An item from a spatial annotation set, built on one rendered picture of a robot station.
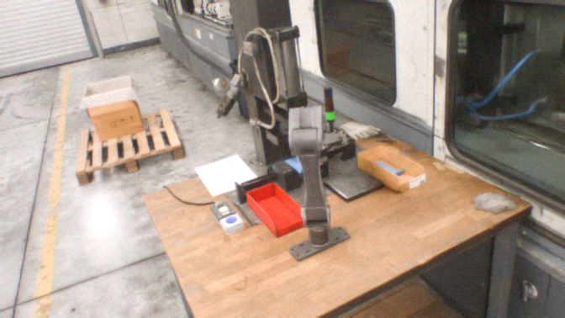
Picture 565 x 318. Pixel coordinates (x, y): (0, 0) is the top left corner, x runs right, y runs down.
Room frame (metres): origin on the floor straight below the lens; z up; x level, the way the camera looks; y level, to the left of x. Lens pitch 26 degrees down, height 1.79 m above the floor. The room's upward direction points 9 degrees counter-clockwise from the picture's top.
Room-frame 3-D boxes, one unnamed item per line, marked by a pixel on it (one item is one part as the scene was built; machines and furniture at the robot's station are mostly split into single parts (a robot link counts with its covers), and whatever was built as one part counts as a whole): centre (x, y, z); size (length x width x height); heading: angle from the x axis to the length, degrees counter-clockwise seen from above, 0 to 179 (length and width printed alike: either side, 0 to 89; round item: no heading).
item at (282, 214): (1.33, 0.05, 0.93); 0.25 x 0.12 x 0.06; 23
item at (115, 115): (4.63, 1.70, 0.40); 0.67 x 0.60 x 0.50; 15
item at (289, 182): (1.56, -0.07, 0.94); 0.20 x 0.10 x 0.07; 113
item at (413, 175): (1.49, -0.42, 0.93); 0.25 x 0.13 x 0.08; 23
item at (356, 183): (1.44, -0.26, 0.91); 0.17 x 0.16 x 0.02; 113
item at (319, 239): (1.13, -0.08, 0.94); 0.20 x 0.07 x 0.08; 113
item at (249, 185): (1.49, 0.09, 0.95); 0.15 x 0.03 x 0.10; 113
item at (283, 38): (1.55, -0.07, 1.37); 0.11 x 0.09 x 0.30; 113
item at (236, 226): (1.29, 0.20, 0.90); 0.07 x 0.07 x 0.06; 23
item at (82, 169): (4.35, 1.58, 0.07); 1.20 x 1.00 x 0.14; 17
